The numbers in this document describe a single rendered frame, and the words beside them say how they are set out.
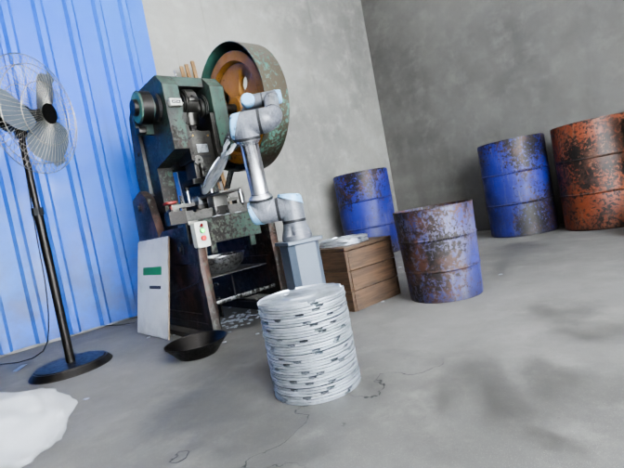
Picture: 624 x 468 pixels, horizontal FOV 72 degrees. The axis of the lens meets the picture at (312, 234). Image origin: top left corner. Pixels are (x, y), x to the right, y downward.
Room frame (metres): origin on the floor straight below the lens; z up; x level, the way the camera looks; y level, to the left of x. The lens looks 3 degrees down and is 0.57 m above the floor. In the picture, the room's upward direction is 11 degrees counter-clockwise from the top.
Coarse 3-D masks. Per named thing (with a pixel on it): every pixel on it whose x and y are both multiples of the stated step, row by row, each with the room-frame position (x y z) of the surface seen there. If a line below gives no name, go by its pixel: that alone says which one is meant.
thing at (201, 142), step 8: (192, 136) 2.58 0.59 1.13; (200, 136) 2.61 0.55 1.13; (208, 136) 2.65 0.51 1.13; (200, 144) 2.60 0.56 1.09; (208, 144) 2.64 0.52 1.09; (200, 152) 2.60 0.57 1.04; (208, 152) 2.63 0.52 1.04; (200, 160) 2.57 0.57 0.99; (208, 160) 2.63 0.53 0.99; (192, 168) 2.59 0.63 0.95; (200, 168) 2.57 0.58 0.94; (208, 168) 2.59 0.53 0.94; (192, 176) 2.60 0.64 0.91; (200, 176) 2.58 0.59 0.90
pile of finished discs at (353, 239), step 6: (354, 234) 2.66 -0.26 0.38; (360, 234) 2.63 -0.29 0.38; (366, 234) 2.48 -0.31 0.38; (324, 240) 2.63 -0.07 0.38; (330, 240) 2.57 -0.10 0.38; (336, 240) 2.41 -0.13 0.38; (342, 240) 2.40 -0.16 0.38; (348, 240) 2.40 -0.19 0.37; (354, 240) 2.41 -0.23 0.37; (360, 240) 2.48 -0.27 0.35; (324, 246) 2.46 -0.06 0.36; (330, 246) 2.43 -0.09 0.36; (336, 246) 2.41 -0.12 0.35
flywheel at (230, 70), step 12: (228, 60) 2.85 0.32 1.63; (240, 60) 2.75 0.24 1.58; (252, 60) 2.67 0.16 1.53; (216, 72) 2.99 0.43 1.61; (228, 72) 2.94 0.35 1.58; (240, 72) 2.83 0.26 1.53; (252, 72) 2.68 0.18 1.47; (228, 84) 2.96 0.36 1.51; (240, 84) 2.87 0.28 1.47; (252, 84) 2.76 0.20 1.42; (228, 96) 2.98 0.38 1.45; (240, 96) 2.87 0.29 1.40; (240, 108) 2.84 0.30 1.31; (240, 156) 2.91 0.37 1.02
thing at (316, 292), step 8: (296, 288) 1.55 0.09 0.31; (304, 288) 1.54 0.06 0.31; (312, 288) 1.51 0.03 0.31; (320, 288) 1.48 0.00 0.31; (328, 288) 1.45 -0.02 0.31; (336, 288) 1.42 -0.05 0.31; (272, 296) 1.49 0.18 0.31; (280, 296) 1.46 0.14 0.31; (288, 296) 1.40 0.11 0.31; (296, 296) 1.38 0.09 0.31; (304, 296) 1.36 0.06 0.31; (312, 296) 1.36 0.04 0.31; (320, 296) 1.33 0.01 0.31; (328, 296) 1.30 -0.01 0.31; (272, 304) 1.36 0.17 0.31; (280, 304) 1.34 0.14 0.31; (288, 304) 1.32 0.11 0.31; (296, 304) 1.27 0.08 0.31; (304, 304) 1.27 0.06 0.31
